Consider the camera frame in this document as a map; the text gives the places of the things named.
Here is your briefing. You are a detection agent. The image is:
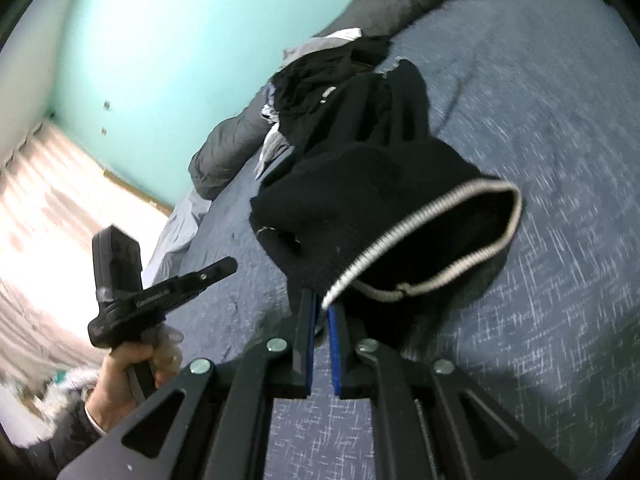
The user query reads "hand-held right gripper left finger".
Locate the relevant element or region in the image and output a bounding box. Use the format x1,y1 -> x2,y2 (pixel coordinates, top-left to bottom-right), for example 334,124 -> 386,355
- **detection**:
57,287 -> 318,480

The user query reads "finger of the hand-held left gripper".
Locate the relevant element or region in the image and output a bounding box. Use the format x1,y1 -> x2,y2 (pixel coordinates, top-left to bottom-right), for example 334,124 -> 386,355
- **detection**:
182,257 -> 239,296

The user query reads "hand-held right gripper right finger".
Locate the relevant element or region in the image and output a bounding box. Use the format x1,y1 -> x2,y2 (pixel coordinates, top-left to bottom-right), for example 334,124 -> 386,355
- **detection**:
327,306 -> 578,480

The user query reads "black sweater with white trim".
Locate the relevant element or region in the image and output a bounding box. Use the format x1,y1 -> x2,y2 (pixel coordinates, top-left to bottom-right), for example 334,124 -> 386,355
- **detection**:
249,60 -> 524,352

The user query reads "person's left forearm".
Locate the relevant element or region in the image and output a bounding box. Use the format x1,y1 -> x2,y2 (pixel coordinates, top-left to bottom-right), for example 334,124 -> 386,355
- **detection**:
15,366 -> 108,476

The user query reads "person's left hand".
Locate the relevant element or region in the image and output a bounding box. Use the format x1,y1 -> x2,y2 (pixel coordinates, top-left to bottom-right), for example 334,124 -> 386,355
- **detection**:
82,327 -> 183,433

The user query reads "pale crumpled bedsheet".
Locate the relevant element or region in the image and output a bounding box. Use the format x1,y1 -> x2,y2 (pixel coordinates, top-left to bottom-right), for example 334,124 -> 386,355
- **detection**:
145,192 -> 213,282

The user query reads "crumpled black garment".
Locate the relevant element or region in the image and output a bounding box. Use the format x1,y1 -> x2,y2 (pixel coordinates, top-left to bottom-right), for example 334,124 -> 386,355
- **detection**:
270,35 -> 392,153

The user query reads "bed with blue bedspread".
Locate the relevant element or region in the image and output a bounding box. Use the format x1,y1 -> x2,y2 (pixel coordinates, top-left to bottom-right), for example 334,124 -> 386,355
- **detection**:
145,0 -> 640,480

